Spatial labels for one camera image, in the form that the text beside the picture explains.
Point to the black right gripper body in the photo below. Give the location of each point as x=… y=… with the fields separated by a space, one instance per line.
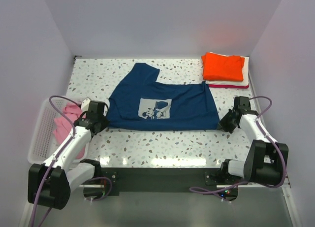
x=227 y=124

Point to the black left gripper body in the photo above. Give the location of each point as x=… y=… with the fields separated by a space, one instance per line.
x=104 y=122

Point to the navy blue printed t-shirt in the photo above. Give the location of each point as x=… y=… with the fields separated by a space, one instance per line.
x=139 y=102

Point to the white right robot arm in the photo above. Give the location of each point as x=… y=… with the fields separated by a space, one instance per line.
x=266 y=160

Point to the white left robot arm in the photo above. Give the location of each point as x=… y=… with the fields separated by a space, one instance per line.
x=50 y=183

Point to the folded magenta t-shirt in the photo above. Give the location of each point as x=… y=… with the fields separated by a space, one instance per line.
x=228 y=86

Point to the pink t-shirt in basket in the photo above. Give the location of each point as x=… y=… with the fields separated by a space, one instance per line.
x=63 y=126

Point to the folded white t-shirt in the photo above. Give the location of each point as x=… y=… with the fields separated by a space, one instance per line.
x=245 y=72

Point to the folded orange t-shirt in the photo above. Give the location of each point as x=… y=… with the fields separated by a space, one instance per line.
x=218 y=67

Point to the white plastic laundry basket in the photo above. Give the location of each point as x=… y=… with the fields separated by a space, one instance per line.
x=43 y=143

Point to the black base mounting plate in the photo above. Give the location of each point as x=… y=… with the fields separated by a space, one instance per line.
x=166 y=180

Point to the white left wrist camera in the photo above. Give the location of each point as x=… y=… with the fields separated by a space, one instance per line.
x=85 y=104

